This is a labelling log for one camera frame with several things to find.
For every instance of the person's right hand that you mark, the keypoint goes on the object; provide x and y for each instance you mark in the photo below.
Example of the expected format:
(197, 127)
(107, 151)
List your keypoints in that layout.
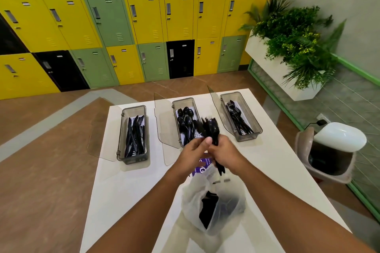
(231, 156)

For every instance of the purple printed card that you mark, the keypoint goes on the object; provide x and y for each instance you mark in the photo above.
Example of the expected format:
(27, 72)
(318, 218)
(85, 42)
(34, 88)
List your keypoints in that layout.
(202, 169)

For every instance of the clear grey box lid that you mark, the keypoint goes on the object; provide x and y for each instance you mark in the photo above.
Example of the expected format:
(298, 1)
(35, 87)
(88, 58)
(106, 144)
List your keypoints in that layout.
(104, 140)
(164, 122)
(218, 107)

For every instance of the white swing bin lid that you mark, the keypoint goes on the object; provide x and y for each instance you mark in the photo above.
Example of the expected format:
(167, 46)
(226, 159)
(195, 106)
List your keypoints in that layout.
(341, 137)

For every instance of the white table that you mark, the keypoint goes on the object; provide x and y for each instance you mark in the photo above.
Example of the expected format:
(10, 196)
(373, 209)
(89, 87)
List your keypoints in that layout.
(118, 190)

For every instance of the person's right forearm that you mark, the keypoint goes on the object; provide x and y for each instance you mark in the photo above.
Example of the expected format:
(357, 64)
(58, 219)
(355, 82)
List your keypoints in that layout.
(291, 214)

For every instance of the person's left forearm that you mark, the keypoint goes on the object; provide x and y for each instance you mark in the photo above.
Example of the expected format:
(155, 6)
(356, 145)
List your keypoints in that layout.
(142, 217)

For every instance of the clear plastic bag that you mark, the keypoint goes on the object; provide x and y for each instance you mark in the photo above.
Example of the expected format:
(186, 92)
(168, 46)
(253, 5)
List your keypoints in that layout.
(196, 199)

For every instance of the white wall socket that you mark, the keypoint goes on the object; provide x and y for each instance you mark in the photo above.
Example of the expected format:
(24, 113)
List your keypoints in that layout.
(326, 118)

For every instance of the beige trash bin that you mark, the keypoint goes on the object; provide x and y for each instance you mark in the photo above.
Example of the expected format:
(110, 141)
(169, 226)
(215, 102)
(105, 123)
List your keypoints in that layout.
(305, 149)

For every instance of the person's left hand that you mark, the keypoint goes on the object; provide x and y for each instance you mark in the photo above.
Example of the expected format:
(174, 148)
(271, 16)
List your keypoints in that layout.
(190, 156)

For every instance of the white planter box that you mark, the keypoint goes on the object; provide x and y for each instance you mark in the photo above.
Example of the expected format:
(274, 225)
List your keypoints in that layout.
(274, 67)

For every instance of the green artificial plants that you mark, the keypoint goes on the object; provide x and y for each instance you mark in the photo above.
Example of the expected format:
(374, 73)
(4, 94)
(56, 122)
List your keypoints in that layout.
(294, 39)

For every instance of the person's left thumb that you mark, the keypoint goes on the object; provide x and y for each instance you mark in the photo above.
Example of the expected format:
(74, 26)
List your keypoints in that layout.
(204, 141)

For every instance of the person's right fingers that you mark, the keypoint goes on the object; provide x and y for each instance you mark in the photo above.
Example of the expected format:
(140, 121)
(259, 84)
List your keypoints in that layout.
(214, 151)

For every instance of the pile of black plastic knives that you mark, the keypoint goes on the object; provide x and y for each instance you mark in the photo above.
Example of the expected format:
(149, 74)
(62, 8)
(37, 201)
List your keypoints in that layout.
(135, 137)

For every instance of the black cutlery pile in bag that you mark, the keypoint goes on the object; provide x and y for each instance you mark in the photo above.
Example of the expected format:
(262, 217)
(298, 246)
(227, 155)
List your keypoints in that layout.
(209, 208)

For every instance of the pile of black plastic forks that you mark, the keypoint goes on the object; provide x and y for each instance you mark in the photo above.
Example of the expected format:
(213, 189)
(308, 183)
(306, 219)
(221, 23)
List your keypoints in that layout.
(237, 118)

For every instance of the bunch of black plastic cutlery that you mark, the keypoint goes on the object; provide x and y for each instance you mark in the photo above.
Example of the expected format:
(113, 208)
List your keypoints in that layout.
(212, 129)

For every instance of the clear grey organizer box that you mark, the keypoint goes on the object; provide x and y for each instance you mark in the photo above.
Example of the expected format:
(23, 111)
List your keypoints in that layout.
(177, 104)
(252, 135)
(133, 159)

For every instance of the wall of coloured metal lockers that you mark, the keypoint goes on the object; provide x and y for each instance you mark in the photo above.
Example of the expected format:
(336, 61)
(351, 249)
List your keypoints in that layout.
(142, 24)

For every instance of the pile of black plastic spoons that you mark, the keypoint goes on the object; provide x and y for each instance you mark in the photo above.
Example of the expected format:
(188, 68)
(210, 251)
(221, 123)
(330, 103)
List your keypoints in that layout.
(186, 123)

